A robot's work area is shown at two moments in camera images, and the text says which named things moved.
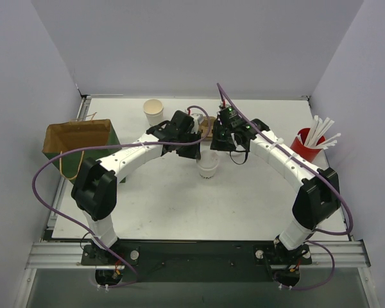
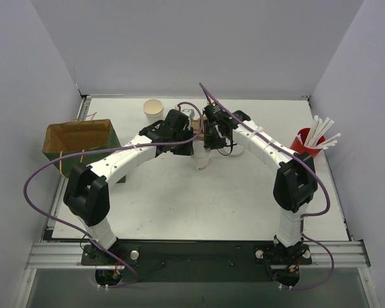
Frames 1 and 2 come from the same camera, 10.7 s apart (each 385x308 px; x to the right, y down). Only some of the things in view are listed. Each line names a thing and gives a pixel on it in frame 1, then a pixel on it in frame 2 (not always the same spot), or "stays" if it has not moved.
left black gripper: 188,150 stays
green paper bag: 58,137 stays
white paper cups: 153,110 stays
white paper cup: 207,174 -> 201,159
